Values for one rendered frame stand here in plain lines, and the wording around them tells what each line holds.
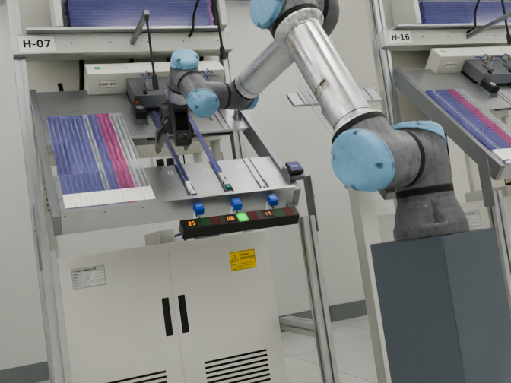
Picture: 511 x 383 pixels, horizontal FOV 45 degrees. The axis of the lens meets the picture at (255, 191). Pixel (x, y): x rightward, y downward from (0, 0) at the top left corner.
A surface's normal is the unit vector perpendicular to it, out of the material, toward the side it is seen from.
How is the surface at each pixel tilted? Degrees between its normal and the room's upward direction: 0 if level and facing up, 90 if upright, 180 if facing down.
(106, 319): 90
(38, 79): 90
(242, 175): 42
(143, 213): 132
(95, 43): 90
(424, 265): 90
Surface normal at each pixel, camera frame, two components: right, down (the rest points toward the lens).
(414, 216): -0.62, -0.27
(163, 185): 0.13, -0.81
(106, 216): 0.35, 0.58
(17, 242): 0.35, -0.12
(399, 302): -0.79, 0.07
